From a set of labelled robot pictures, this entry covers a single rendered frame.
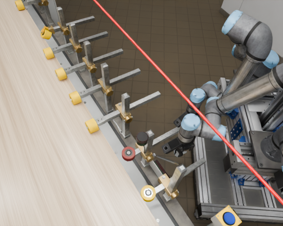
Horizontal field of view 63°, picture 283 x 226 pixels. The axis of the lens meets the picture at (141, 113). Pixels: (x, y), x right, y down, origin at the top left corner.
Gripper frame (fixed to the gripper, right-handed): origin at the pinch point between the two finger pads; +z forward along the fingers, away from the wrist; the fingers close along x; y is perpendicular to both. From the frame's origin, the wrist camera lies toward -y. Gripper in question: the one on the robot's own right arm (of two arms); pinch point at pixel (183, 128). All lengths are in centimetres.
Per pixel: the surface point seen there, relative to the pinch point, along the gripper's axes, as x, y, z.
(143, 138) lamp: -5.2, -36.5, -27.8
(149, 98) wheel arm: 24.0, -12.1, -13.4
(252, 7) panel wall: 127, 241, 45
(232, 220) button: -56, -32, -40
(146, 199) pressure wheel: -27, -48, -8
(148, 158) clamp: -7.6, -33.6, -3.9
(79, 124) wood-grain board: 32, -58, -7
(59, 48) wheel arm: 99, -44, -13
